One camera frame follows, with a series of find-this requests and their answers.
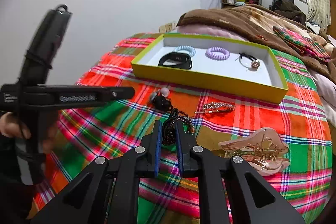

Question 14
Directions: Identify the brown blanket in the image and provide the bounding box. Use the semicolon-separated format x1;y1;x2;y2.
176;4;336;83

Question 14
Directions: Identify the folded plaid cloth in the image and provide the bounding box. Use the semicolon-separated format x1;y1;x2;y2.
273;26;331;63

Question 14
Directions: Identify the pink pillow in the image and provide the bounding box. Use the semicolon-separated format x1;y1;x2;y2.
176;25;247;43

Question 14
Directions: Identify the black wrist band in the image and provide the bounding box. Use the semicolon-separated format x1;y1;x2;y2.
158;51;193;69

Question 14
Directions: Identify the brown beaded hair tie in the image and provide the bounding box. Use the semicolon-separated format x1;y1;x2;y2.
161;108;196;146

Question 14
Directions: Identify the person's left hand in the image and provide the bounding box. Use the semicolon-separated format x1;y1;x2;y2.
0;111;31;139

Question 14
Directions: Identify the yellow cardboard box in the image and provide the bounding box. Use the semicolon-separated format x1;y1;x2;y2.
130;33;289;104

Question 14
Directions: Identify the purple spiral hair tie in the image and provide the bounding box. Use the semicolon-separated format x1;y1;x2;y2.
205;47;230;60

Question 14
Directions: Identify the rhinestone hair clip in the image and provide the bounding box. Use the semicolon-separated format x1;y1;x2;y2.
194;102;236;115

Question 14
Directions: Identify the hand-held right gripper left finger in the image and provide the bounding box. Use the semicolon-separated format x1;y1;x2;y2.
31;120;163;224

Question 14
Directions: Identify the plaid bed sheet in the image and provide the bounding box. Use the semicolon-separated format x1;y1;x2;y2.
34;32;332;224

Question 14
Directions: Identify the pink claw hair clip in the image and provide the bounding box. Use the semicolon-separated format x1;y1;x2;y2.
218;127;290;176

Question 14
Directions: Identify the dark coat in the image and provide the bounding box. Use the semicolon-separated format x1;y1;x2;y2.
273;0;307;25

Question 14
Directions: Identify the wall socket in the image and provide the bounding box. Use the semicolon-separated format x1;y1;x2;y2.
159;21;177;33

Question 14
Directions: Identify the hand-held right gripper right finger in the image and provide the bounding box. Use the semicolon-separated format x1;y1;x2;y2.
175;120;306;224

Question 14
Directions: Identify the light blue spiral hair tie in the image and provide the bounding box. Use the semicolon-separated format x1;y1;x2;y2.
173;46;196;59

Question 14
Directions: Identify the black pompom hair tie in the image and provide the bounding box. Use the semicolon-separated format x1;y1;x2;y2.
149;88;174;112

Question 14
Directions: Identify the black charm hair tie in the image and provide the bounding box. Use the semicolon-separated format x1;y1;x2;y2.
239;52;261;71

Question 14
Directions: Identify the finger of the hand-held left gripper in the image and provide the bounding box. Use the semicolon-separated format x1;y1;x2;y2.
97;86;135;105

